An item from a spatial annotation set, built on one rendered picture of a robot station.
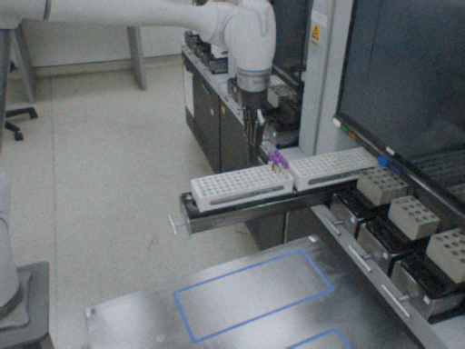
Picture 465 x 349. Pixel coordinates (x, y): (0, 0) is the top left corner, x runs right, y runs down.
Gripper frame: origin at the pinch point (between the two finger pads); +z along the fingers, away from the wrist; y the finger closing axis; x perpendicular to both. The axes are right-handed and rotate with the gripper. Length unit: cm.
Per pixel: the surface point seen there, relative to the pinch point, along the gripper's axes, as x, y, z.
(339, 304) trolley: 1.8, 47.4, 13.4
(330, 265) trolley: 6.0, 36.4, 13.4
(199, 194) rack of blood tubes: -17.6, 3.3, 8.4
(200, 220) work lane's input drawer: -18.7, 6.8, 14.8
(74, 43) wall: -42, -350, 64
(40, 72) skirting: -79, -350, 88
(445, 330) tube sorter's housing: 26, 56, 22
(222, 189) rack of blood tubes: -10.7, 2.9, 8.6
